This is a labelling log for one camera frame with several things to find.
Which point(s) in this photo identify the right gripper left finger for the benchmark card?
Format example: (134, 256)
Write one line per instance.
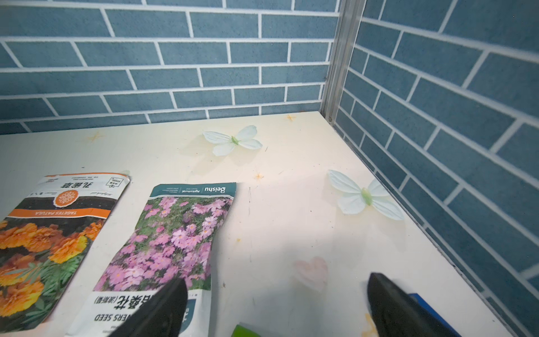
(162, 315)

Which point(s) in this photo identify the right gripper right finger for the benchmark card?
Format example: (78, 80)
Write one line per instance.
(395, 313)

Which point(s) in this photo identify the green seed bag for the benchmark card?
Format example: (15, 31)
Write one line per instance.
(242, 331)

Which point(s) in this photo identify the purple flower seed bag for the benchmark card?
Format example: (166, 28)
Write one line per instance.
(172, 239)

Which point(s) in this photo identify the orange marigold seed bag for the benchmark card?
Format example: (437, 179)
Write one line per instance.
(45, 239)

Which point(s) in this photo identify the blue black tool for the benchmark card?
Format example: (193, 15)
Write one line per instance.
(422, 303)

